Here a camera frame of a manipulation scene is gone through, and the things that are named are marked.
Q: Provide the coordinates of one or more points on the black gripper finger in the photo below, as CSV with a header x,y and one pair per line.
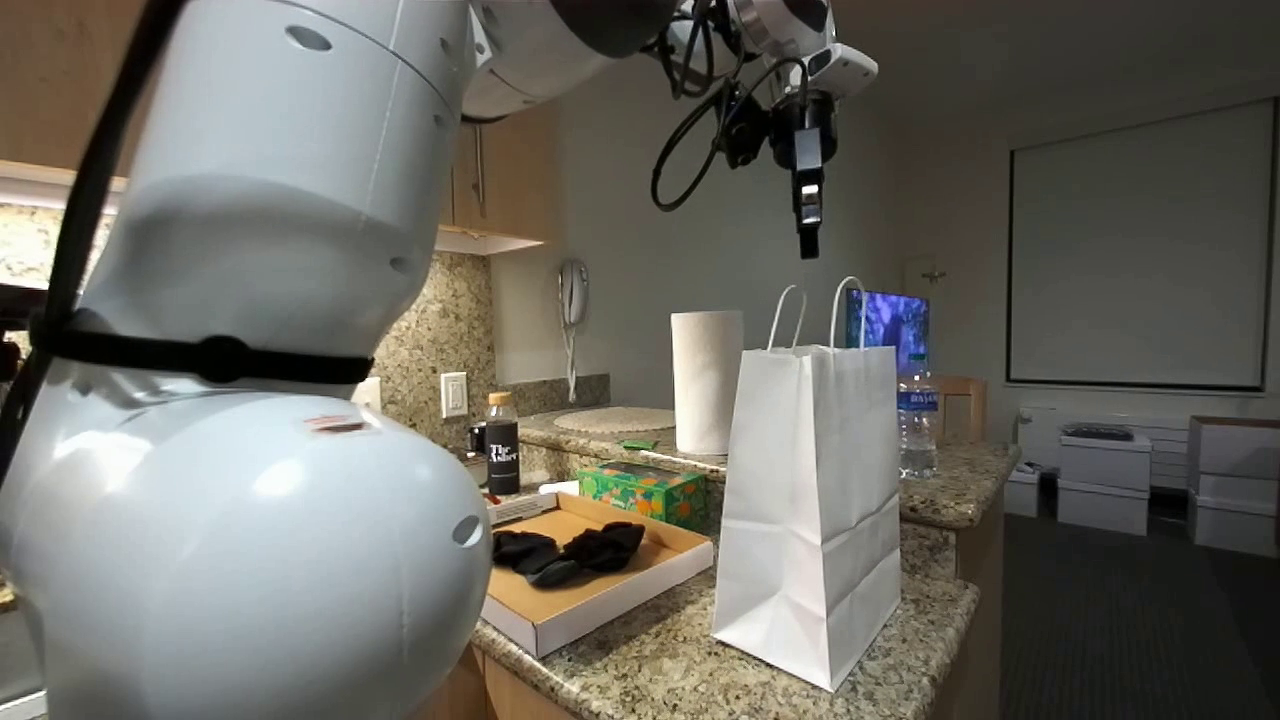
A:
x,y
809,200

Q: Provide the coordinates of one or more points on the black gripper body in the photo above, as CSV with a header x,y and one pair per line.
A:
x,y
806,110

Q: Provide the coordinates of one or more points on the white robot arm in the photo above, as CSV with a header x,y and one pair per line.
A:
x,y
240,562

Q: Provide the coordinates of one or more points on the white paper bag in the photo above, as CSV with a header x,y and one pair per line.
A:
x,y
802,535

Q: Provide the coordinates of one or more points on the television with blue picture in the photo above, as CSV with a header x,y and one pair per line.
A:
x,y
888,327

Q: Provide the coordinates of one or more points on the white paper towel roll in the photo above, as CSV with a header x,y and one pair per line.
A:
x,y
707,384

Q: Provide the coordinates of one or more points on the wooden chair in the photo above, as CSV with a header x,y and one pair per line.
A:
x,y
962,415

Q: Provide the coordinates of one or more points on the round woven placemat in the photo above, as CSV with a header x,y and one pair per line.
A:
x,y
614,423

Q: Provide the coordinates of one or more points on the white projection screen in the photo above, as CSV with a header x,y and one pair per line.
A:
x,y
1140,247

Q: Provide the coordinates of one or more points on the green floral tissue box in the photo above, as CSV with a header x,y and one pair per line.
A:
x,y
646,498

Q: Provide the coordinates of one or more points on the white storage box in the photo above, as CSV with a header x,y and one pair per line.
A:
x,y
1238,485
1105,483
1021,489

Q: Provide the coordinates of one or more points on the dark bottle white label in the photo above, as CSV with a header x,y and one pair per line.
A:
x,y
503,454

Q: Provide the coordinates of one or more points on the red white snack package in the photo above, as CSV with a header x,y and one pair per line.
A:
x,y
523,507

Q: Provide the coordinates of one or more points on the black sock grey heel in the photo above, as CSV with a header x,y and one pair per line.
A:
x,y
532,554

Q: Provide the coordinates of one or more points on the flat cardboard box white rim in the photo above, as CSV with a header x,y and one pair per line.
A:
x,y
603,603

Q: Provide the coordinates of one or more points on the wooden counter cabinet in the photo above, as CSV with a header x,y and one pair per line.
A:
x,y
512,693

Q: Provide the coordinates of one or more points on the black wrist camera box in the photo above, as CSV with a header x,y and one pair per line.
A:
x,y
752,127

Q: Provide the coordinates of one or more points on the white wall phone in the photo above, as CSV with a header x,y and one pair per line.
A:
x,y
571,294

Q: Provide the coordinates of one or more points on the wooden wall cabinet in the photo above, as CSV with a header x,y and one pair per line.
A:
x,y
503,184

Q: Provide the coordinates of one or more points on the white wall outlet plate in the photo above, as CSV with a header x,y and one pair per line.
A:
x,y
453,394

